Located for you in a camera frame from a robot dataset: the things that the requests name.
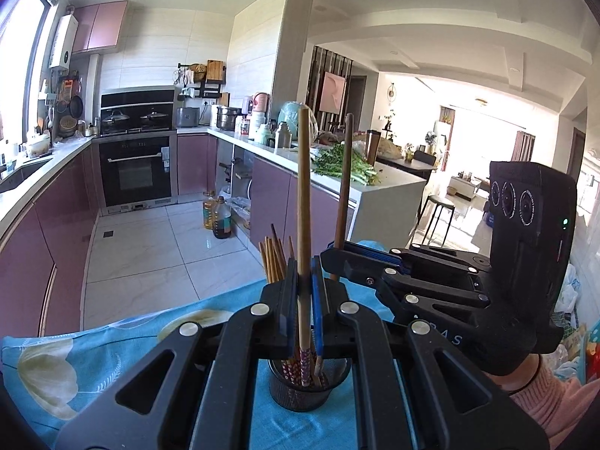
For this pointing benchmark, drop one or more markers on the black pot with glass lid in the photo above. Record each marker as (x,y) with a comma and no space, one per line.
(153,116)
(116,117)

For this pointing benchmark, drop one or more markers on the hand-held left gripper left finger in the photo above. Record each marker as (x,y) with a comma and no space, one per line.
(288,318)

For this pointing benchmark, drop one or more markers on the white water heater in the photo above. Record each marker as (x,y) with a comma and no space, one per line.
(63,42)

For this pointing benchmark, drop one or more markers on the brown curtain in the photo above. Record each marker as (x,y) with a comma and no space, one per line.
(522,145)

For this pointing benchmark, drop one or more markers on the white casserole pot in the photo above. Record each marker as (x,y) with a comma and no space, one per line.
(37,146)

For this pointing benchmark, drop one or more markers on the small steel kettle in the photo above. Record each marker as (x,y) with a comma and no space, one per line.
(91,130)

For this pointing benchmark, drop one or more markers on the black bar stool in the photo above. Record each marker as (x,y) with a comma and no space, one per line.
(440,202)

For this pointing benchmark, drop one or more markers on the steel stockpot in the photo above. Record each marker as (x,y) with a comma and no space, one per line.
(228,119)

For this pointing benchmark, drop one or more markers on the clear plastic bag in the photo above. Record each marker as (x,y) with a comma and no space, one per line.
(240,208)

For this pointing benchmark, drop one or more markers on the black built-in oven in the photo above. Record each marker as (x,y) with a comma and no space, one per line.
(133,173)

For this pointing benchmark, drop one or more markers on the person's right forearm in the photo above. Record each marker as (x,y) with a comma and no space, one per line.
(553,393)

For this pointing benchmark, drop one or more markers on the dark slatted partition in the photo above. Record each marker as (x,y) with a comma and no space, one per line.
(314,79)

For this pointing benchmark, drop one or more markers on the white jar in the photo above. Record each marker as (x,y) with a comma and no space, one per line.
(257,125)

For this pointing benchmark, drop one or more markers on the blue floral tablecloth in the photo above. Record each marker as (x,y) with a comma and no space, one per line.
(140,351)

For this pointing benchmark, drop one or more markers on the wall rack with kitchen tools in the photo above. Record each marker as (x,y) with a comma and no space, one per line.
(68,86)

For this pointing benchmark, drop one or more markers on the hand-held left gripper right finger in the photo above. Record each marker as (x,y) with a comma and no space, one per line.
(318,318)

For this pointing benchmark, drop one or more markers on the kitchen window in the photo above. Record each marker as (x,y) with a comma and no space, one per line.
(18,47)

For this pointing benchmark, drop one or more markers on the pale green round appliance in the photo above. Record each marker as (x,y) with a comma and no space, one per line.
(290,115)

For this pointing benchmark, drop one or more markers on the light wooden chopstick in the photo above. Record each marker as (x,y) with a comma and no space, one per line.
(304,197)

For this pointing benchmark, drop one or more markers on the green leafy vegetables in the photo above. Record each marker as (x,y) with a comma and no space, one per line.
(361,168)

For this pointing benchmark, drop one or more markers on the pink electric kettle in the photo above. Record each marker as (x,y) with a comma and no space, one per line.
(261,102)

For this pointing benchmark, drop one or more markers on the hanging black frying pan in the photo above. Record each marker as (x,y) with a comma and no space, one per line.
(76,107)

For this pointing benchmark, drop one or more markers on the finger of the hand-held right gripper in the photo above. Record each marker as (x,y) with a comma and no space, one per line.
(356,267)
(375,254)

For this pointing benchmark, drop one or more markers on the bundle of wooden chopsticks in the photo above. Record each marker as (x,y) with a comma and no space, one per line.
(274,262)

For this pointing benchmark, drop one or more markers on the pink wall painting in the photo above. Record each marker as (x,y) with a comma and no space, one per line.
(333,93)

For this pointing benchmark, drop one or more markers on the black wall shelf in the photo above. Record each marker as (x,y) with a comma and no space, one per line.
(206,89)

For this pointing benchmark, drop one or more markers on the kitchen sink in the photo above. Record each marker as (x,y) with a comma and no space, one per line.
(23,173)

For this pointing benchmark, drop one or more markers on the dark dining chair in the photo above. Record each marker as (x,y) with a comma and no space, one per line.
(424,157)

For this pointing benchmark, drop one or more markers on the pink wall cabinet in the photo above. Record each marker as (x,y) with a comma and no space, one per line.
(101,26)

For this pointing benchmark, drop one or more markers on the woven basket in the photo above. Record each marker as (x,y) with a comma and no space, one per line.
(67,127)

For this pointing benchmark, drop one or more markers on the wall clock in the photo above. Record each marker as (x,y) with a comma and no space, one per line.
(392,93)

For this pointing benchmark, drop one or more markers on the white plastic bag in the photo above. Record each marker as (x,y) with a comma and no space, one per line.
(569,290)

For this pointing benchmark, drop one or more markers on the black range hood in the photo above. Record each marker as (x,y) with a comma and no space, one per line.
(136,98)

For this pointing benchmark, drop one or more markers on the dark brown wooden chopstick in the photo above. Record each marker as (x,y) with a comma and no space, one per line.
(344,187)

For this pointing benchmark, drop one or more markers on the black mesh utensil holder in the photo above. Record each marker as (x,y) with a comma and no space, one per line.
(300,398)

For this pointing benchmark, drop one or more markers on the steel thermos bottle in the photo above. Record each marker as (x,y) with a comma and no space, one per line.
(282,137)

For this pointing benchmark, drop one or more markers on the dark door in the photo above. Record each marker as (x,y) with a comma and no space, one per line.
(358,101)

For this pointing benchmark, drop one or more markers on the pink kitchen base cabinets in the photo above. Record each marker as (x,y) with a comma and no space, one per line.
(272,187)
(47,243)

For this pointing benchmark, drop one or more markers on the wooden cutting board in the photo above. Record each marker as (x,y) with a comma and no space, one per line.
(214,70)

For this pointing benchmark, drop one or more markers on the black wrist band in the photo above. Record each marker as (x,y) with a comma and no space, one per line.
(520,386)

